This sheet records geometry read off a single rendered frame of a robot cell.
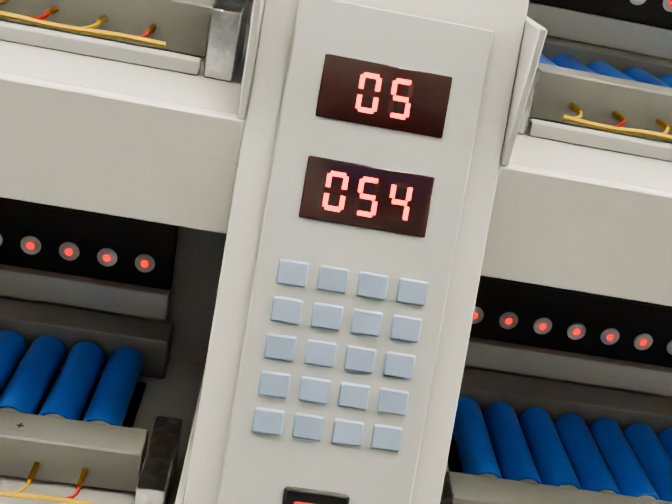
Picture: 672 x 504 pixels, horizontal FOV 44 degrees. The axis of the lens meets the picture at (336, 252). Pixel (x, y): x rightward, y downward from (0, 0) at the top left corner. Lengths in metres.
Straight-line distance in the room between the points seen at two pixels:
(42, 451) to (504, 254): 0.21
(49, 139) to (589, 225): 0.20
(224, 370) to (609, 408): 0.26
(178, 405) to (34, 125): 0.19
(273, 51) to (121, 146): 0.06
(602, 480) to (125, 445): 0.23
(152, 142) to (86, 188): 0.03
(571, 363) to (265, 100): 0.28
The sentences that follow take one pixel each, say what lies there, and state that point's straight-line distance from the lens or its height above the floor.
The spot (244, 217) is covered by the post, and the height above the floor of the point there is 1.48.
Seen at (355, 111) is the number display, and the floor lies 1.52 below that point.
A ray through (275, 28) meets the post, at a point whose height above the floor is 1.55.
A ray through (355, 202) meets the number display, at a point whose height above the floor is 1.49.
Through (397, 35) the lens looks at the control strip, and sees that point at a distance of 0.30.
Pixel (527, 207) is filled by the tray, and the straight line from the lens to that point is 0.32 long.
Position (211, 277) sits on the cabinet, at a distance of 0.50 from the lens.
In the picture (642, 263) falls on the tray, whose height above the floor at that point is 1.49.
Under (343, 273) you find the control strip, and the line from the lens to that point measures 0.29.
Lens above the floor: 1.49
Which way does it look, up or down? 3 degrees down
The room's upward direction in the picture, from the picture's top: 10 degrees clockwise
